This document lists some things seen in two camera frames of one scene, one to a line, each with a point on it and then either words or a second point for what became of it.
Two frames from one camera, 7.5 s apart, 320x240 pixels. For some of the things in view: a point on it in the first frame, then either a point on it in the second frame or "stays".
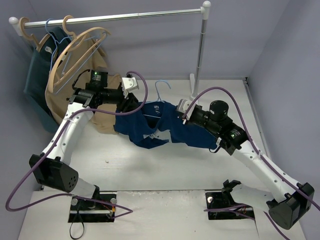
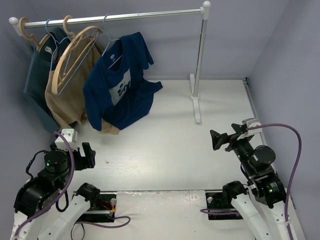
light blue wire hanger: [56, 42] stays
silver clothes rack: [17, 25] stays
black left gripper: [129, 102] → [81, 158]
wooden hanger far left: [39, 46] stays
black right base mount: [224, 199] stays
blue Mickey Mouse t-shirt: [155, 116] → [118, 94]
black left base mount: [85, 210] stays
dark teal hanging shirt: [42, 61] stays
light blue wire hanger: [103, 35] → [82, 60]
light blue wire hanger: [159, 99] → [110, 40]
